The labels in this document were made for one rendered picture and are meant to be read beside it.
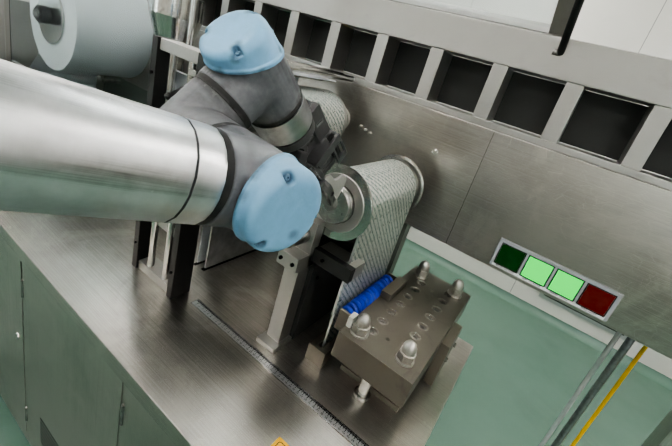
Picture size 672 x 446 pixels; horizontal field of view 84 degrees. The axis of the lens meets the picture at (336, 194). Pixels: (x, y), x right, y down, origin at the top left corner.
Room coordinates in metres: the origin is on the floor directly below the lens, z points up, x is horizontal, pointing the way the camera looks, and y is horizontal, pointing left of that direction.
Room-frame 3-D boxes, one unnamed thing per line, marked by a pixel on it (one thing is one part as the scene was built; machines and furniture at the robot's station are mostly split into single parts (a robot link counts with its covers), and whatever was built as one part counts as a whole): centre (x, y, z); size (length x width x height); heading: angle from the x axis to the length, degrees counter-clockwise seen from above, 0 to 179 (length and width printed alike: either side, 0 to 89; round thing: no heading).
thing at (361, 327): (0.59, -0.12, 1.05); 0.04 x 0.04 x 0.04
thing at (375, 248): (0.73, -0.12, 1.11); 0.23 x 0.01 x 0.18; 151
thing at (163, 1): (1.10, 0.57, 1.50); 0.14 x 0.14 x 0.06
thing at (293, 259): (0.64, 0.04, 1.05); 0.06 x 0.05 x 0.31; 151
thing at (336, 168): (0.66, -0.01, 1.25); 0.15 x 0.01 x 0.15; 61
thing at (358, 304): (0.73, -0.14, 1.03); 0.21 x 0.04 x 0.03; 151
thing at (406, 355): (0.55, -0.21, 1.05); 0.04 x 0.04 x 0.04
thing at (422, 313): (0.72, -0.25, 1.00); 0.40 x 0.16 x 0.06; 151
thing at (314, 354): (0.74, -0.12, 0.92); 0.28 x 0.04 x 0.04; 151
